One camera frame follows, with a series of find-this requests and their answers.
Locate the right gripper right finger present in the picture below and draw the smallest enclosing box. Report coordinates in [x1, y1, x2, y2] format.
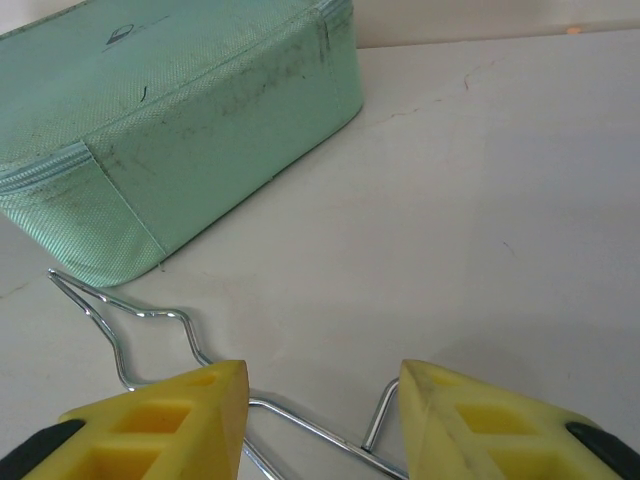
[398, 358, 640, 480]

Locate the bent metal wire clip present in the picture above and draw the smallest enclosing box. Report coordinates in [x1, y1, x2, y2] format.
[47, 268, 412, 480]

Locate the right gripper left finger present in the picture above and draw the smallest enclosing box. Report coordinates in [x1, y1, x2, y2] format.
[0, 357, 251, 480]

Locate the green zip pouch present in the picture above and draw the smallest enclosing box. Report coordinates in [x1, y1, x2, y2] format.
[0, 0, 364, 289]

